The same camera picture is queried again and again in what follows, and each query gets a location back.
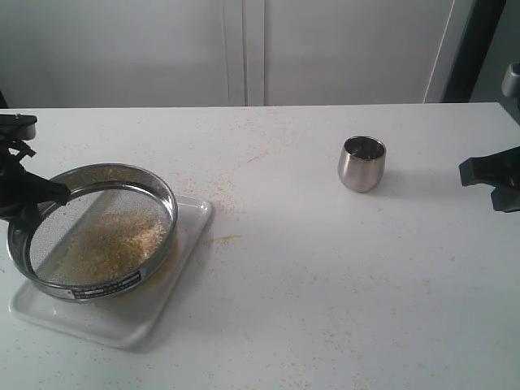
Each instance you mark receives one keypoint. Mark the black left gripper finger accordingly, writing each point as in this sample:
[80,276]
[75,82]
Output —
[36,190]
[25,217]

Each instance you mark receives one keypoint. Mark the stainless steel cup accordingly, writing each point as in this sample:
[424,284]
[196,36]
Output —
[361,163]

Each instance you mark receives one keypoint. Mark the round steel mesh sieve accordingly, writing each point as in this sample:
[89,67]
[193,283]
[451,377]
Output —
[94,191]

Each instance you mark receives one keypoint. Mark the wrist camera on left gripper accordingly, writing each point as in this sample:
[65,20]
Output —
[17,126]

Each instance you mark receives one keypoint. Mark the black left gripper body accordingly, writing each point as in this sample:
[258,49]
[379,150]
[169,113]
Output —
[15,189]

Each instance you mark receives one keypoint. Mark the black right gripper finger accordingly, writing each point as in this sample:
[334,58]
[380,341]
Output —
[505,200]
[498,170]

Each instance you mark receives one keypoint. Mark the white rectangular tray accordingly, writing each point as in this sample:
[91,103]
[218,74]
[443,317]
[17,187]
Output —
[125,320]

